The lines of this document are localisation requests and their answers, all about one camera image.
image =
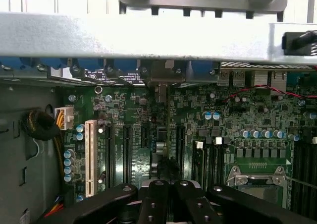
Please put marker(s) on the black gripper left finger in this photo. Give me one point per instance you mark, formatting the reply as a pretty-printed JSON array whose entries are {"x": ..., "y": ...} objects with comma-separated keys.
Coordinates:
[{"x": 154, "y": 204}]

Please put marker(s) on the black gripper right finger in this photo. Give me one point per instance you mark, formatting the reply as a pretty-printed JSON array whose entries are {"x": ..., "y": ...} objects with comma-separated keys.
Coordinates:
[{"x": 193, "y": 206}]

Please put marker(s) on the white PCI slot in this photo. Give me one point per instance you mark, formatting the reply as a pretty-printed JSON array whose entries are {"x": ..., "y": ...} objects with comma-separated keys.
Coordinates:
[{"x": 90, "y": 159}]

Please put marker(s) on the green motherboard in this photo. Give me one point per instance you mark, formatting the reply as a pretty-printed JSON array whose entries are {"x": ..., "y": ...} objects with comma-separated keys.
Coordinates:
[{"x": 247, "y": 115}]

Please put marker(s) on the white power connector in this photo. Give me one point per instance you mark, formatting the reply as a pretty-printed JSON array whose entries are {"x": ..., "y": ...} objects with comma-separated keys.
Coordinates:
[{"x": 65, "y": 117}]

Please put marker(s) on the open grey PC case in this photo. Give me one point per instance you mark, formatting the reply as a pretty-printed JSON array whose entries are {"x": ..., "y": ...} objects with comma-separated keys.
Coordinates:
[{"x": 74, "y": 35}]

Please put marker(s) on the CPU socket with metal frame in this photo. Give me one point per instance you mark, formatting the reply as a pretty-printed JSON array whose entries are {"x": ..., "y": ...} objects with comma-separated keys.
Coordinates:
[{"x": 257, "y": 184}]

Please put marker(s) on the black chassis switch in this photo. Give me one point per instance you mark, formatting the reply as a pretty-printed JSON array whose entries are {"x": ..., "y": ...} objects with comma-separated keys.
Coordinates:
[{"x": 299, "y": 41}]

